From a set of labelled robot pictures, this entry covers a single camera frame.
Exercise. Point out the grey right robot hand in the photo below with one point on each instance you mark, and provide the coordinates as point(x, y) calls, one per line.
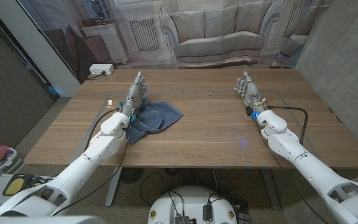
point(251, 91)

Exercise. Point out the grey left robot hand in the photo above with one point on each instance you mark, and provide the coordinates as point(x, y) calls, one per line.
point(134, 93)

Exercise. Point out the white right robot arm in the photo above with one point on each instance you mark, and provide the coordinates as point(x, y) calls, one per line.
point(306, 161)

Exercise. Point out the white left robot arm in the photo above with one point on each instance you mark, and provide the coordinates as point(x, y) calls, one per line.
point(82, 161)

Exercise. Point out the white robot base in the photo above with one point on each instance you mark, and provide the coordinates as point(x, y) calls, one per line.
point(193, 199)

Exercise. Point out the blue-grey towel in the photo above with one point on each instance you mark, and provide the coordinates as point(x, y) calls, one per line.
point(158, 116)

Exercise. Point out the white power strip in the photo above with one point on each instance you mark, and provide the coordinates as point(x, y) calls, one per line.
point(101, 68)

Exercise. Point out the printed living room backdrop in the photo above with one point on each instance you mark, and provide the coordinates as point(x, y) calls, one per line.
point(219, 31)

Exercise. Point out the round black floor object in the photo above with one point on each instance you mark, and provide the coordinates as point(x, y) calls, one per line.
point(131, 175)

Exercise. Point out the grey table leg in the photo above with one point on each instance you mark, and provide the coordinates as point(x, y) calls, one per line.
point(270, 186)
point(113, 186)

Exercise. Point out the black adapter box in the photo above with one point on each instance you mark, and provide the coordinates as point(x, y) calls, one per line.
point(207, 213)

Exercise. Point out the yellow black pad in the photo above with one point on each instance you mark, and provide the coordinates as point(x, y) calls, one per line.
point(14, 186)
point(38, 180)

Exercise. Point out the white wall panel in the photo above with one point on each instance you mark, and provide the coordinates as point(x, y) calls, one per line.
point(42, 53)

